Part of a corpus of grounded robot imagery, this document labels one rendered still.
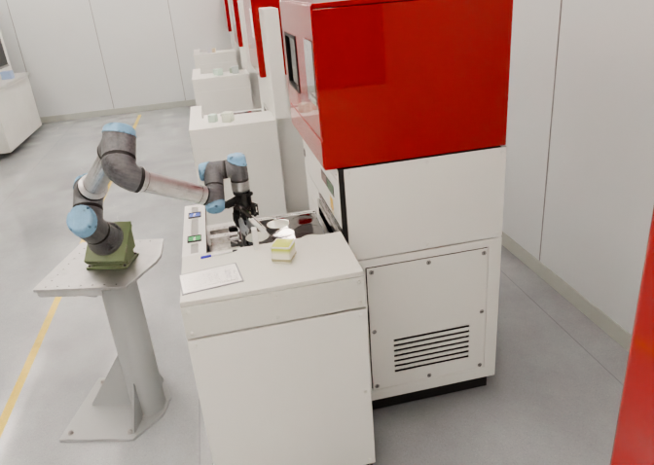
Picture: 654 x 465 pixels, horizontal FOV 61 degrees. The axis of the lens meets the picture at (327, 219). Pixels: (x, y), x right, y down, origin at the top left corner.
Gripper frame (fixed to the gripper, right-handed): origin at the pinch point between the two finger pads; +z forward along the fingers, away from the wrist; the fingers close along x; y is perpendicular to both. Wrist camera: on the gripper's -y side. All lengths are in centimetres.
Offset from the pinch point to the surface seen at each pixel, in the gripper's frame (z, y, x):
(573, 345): 91, 99, 129
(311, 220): 1.4, 13.3, 27.8
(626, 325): 79, 118, 144
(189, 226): -4.8, -17.2, -15.7
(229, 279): -5, 36, -36
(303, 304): 3, 57, -22
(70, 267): 9, -55, -55
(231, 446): 58, 39, -48
